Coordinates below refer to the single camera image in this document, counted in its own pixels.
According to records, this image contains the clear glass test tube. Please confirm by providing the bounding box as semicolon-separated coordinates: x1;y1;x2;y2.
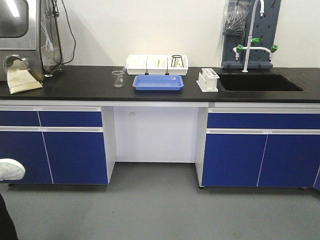
121;63;129;73

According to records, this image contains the white test tube rack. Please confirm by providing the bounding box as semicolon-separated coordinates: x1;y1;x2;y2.
196;68;220;92

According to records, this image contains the grey-blue pegboard drying rack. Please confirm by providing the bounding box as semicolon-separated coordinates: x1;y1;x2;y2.
221;0;281;69

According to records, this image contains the blue plastic tray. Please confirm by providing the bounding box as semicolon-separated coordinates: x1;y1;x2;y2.
132;75;184;91

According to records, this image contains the middle white storage bin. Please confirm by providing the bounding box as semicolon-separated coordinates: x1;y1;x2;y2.
146;54;168;75

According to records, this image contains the white storage bin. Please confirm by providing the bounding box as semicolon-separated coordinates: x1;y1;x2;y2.
167;54;189;76
146;54;168;75
125;54;148;75

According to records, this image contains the right white storage bin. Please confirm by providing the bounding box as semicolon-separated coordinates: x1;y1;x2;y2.
167;54;189;76

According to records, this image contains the clear glass beaker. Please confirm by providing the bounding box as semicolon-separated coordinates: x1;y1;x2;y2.
112;70;125;88

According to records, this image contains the left white storage bin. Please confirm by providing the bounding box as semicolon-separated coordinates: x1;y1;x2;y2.
125;54;148;75

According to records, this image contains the black lab sink basin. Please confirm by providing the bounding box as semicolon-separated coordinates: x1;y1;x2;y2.
219;74;303;92

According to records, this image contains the blue lab bench cabinet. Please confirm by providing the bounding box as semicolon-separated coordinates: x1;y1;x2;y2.
0;100;320;189

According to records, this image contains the white gooseneck lab faucet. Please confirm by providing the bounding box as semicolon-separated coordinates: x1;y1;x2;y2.
233;0;279;73

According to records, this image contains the plastic bag of pegs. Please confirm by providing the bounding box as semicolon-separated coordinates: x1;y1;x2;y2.
222;0;251;36

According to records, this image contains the cream glove sleeve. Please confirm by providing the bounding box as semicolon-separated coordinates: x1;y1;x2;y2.
7;59;43;95

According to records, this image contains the white shoe cover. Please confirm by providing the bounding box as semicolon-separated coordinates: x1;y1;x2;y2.
0;158;26;181

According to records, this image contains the stainless steel glove box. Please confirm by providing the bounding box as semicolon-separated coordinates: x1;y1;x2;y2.
0;0;63;81

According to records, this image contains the black wire tripod stand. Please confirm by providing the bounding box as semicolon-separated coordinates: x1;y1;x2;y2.
170;54;184;68

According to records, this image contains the black power cable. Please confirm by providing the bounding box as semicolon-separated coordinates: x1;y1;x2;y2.
51;0;77;65

